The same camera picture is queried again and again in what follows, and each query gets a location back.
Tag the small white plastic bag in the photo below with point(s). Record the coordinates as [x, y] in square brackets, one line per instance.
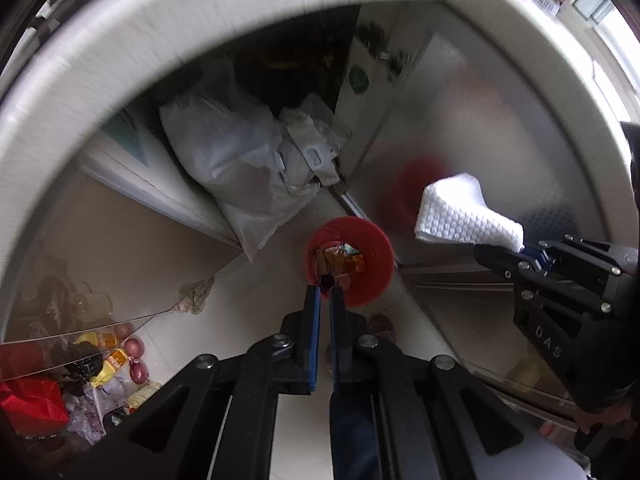
[310, 130]

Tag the white paper towel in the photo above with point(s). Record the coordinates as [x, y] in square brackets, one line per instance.
[460, 215]

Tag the orange plastic wrapper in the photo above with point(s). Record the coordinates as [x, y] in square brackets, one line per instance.
[345, 264]

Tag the stainless steel cabinet door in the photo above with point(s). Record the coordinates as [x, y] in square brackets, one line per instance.
[480, 125]

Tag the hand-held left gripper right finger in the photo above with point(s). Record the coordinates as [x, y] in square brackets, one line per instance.
[338, 340]

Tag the crumpled black plastic bag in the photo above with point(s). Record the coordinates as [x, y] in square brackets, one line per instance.
[80, 366]

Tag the frayed beige mop rag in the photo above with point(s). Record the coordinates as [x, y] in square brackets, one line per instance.
[196, 296]

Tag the pink patterned slipper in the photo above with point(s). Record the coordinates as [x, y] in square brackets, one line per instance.
[381, 326]

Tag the beige glossy cabinet door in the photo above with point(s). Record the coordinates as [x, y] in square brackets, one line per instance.
[125, 240]

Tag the person's left leg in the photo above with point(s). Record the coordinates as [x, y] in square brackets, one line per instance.
[350, 440]

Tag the person's right hand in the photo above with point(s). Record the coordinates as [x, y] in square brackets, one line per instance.
[605, 417]

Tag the red plastic bag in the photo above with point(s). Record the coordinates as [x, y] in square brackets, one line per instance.
[30, 402]

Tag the window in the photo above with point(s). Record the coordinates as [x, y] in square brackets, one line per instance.
[605, 45]

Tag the yellow cap oil bottle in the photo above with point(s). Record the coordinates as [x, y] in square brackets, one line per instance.
[107, 367]

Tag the white cabinet panel green sticker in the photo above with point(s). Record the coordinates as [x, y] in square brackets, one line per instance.
[365, 115]

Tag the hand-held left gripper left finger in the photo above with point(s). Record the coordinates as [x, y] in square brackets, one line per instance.
[314, 340]

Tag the clear crumpled plastic bag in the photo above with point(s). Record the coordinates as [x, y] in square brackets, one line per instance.
[92, 412]

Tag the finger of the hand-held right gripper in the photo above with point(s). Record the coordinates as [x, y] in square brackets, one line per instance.
[590, 257]
[500, 262]

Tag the red plastic bucket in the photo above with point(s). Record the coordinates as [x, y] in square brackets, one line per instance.
[372, 260]

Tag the large white plastic bag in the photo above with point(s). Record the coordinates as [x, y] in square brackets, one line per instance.
[220, 160]

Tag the red onion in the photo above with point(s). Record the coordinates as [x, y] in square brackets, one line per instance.
[123, 331]
[133, 347]
[140, 371]

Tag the yellow plastic item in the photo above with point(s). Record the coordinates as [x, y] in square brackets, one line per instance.
[90, 337]

